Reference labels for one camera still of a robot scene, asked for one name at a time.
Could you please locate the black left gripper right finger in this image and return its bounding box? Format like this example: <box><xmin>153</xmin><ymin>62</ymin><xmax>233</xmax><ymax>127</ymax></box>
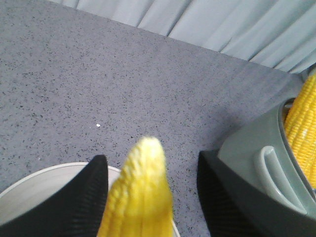
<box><xmin>198</xmin><ymin>150</ymin><xmax>316</xmax><ymax>237</ymax></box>

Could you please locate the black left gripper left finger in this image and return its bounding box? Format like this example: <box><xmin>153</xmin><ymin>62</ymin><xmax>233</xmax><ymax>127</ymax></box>
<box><xmin>0</xmin><ymin>155</ymin><xmax>109</xmax><ymax>237</ymax></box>

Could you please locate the yellow corn cob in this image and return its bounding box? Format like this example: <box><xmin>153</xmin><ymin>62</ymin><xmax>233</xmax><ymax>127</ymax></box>
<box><xmin>284</xmin><ymin>75</ymin><xmax>316</xmax><ymax>188</ymax></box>
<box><xmin>97</xmin><ymin>137</ymin><xmax>173</xmax><ymax>237</ymax></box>

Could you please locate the cream white plate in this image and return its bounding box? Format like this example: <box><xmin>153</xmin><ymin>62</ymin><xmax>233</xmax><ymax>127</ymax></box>
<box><xmin>0</xmin><ymin>162</ymin><xmax>181</xmax><ymax>237</ymax></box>

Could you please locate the green electric cooking pot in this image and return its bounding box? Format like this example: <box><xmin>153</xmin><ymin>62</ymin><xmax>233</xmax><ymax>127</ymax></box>
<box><xmin>218</xmin><ymin>98</ymin><xmax>316</xmax><ymax>218</ymax></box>

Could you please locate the grey curtain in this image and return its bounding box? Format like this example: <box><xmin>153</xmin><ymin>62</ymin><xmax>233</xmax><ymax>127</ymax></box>
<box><xmin>61</xmin><ymin>0</ymin><xmax>316</xmax><ymax>74</ymax></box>

